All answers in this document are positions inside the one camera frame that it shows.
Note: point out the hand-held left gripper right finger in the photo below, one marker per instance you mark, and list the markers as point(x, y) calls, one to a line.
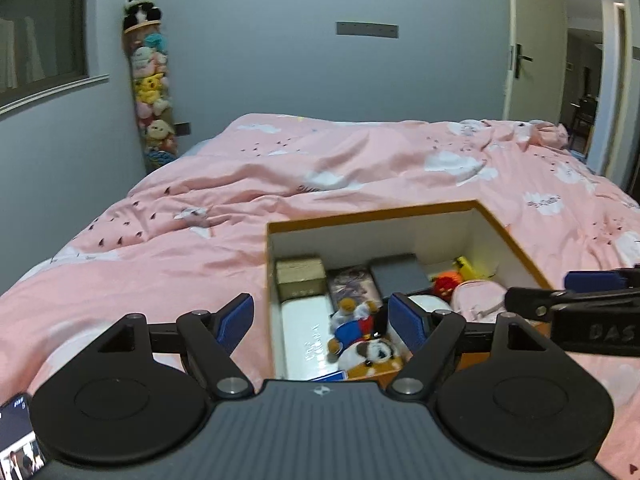
point(407, 325)

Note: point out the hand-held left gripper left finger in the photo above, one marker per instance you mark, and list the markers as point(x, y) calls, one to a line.
point(235, 322)

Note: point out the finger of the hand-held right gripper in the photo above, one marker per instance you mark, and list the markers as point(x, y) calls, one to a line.
point(535, 300)
point(595, 280)

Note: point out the brown dog plush toy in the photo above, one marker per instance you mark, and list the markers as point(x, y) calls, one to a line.
point(372, 355)

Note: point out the black square box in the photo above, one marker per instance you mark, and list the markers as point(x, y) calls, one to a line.
point(400, 275)

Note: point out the orange plush toy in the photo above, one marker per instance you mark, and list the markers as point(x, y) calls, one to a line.
point(445, 285)

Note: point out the pink pouch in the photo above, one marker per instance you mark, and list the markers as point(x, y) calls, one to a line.
point(480, 297)

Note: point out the duck plush toy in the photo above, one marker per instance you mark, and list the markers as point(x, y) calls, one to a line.
point(350, 327)

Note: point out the picture print box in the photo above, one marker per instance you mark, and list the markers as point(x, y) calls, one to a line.
point(352, 285)

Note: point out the long white box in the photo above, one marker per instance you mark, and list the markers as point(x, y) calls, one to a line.
point(305, 330)

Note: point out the yellow plush toy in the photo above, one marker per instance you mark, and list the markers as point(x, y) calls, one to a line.
point(470, 267)

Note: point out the gold box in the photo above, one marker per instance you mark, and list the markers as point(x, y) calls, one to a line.
point(300, 277)

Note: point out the small blue box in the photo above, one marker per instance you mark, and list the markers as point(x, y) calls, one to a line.
point(332, 377)

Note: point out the orange cardboard box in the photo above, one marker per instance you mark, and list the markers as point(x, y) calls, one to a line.
point(375, 235)

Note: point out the pink printed blanket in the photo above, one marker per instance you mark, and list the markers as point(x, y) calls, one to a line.
point(200, 220)

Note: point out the dark wooden chair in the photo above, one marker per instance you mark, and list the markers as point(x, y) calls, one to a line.
point(585, 120)

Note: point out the smartphone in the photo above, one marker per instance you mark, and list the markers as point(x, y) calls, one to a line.
point(20, 440)

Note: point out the hanging column of plush toys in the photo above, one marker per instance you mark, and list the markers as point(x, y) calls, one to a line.
point(150, 90)

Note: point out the beige door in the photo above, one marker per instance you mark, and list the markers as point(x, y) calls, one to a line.
point(537, 35)

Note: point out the window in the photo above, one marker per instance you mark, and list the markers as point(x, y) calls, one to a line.
point(40, 25)

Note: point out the black wall socket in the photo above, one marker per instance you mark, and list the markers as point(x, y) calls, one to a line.
point(182, 129)

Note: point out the grey wall plate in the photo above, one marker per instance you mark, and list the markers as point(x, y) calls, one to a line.
point(367, 29)

